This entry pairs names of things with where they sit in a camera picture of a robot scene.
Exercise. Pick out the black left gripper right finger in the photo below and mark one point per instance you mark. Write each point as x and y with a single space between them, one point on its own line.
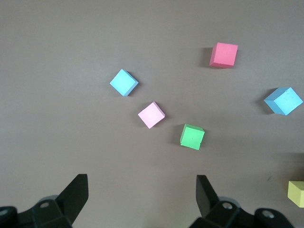
221 213

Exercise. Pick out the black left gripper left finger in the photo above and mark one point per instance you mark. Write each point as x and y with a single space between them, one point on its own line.
59 211

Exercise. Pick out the yellow foam block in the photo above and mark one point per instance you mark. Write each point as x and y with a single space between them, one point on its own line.
297 194

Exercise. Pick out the green foam block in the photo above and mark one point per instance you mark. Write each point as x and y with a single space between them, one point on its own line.
192 137

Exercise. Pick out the pink foam block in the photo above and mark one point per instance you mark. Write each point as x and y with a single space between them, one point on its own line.
151 115

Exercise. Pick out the blue foam block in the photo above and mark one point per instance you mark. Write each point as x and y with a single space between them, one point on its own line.
123 82
285 102

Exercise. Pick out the brown paper table cover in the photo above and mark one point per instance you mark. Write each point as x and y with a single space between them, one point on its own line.
71 71

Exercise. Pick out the red foam block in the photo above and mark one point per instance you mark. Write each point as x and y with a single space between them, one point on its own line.
224 55

